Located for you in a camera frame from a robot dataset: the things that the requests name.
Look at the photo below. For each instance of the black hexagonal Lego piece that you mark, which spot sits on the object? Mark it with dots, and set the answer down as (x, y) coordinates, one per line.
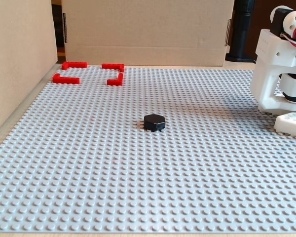
(154, 122)

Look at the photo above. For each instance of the white arm base foot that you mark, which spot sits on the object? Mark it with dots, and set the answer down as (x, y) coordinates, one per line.
(291, 124)

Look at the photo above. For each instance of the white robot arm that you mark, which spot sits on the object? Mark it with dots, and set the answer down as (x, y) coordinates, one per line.
(266, 74)

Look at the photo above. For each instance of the red L-shaped Lego beam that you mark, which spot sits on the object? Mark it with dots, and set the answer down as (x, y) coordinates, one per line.
(69, 80)
(114, 82)
(76, 64)
(112, 66)

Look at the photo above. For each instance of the grey Lego baseplate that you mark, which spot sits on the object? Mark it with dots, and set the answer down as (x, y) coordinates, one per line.
(138, 172)

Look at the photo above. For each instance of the black monitor stand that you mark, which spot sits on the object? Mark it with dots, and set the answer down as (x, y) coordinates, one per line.
(241, 24)

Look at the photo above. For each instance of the plain cardboard panel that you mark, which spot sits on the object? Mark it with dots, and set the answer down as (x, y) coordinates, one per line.
(14, 49)

